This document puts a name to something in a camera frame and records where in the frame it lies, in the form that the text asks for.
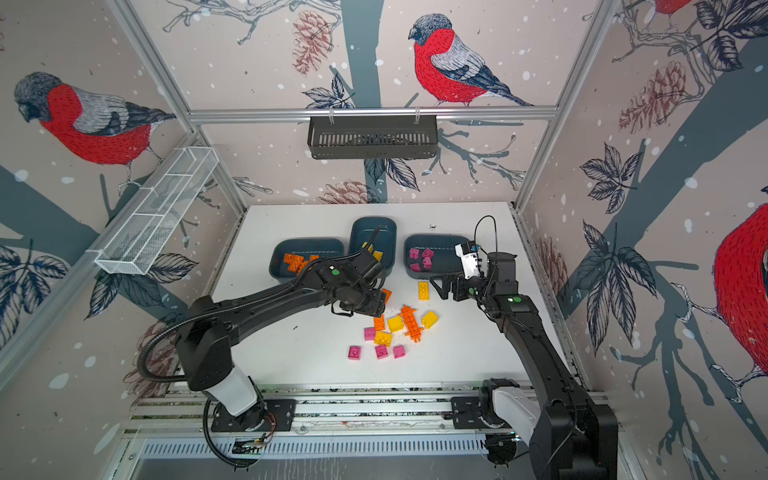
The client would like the middle teal bin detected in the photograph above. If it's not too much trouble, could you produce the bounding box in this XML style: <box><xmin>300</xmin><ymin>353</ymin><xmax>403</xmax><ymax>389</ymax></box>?
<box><xmin>348</xmin><ymin>216</ymin><xmax>397</xmax><ymax>277</ymax></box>

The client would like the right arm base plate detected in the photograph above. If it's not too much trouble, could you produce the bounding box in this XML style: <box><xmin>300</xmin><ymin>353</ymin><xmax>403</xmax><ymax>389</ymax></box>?
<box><xmin>444</xmin><ymin>396</ymin><xmax>511</xmax><ymax>430</ymax></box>

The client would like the white wire mesh shelf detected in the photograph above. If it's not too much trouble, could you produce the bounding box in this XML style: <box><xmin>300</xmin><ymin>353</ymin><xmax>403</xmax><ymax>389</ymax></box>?
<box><xmin>95</xmin><ymin>146</ymin><xmax>219</xmax><ymax>275</ymax></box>

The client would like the orange fence lego piece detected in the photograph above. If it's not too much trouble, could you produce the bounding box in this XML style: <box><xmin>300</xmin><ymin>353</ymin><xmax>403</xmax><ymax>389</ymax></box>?
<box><xmin>400</xmin><ymin>305</ymin><xmax>423</xmax><ymax>343</ymax></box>

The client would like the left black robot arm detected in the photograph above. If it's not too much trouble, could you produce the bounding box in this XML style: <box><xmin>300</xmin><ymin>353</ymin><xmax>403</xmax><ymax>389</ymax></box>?
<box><xmin>137</xmin><ymin>232</ymin><xmax>386</xmax><ymax>432</ymax></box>

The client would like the black hanging wall basket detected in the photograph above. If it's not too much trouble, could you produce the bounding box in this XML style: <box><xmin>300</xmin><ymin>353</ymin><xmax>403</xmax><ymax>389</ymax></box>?
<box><xmin>307</xmin><ymin>115</ymin><xmax>439</xmax><ymax>160</ymax></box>

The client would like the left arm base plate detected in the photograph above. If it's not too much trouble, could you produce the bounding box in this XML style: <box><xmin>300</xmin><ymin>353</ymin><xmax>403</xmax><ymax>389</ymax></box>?
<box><xmin>211</xmin><ymin>399</ymin><xmax>297</xmax><ymax>433</ymax></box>

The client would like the yellow long lego brick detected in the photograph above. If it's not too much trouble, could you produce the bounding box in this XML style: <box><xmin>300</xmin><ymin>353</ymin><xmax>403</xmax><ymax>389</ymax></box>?
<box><xmin>418</xmin><ymin>281</ymin><xmax>430</xmax><ymax>301</ymax></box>

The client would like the teal bin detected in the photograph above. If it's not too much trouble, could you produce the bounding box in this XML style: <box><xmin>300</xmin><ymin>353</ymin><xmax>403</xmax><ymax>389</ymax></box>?
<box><xmin>404</xmin><ymin>234</ymin><xmax>469</xmax><ymax>280</ymax></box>
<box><xmin>269</xmin><ymin>237</ymin><xmax>344</xmax><ymax>283</ymax></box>
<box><xmin>348</xmin><ymin>216</ymin><xmax>397</xmax><ymax>277</ymax></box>

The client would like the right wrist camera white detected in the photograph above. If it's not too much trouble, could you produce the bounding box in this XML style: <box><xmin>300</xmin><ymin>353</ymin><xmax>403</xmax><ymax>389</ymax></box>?
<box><xmin>455</xmin><ymin>240</ymin><xmax>481</xmax><ymax>280</ymax></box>

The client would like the left teal bin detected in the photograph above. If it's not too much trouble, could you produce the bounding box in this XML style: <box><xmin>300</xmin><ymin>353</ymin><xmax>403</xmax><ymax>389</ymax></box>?
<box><xmin>269</xmin><ymin>237</ymin><xmax>344</xmax><ymax>283</ymax></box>

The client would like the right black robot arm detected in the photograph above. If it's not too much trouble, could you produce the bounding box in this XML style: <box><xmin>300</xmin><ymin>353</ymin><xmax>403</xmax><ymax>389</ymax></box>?
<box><xmin>430</xmin><ymin>252</ymin><xmax>618</xmax><ymax>479</ymax></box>

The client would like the pink lego pair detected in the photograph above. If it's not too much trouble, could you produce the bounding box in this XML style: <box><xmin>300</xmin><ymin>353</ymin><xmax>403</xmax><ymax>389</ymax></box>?
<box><xmin>348</xmin><ymin>345</ymin><xmax>362</xmax><ymax>360</ymax></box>

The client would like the right teal bin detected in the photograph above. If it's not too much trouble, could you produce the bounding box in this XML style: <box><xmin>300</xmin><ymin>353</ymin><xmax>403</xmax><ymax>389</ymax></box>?
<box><xmin>404</xmin><ymin>234</ymin><xmax>469</xmax><ymax>280</ymax></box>

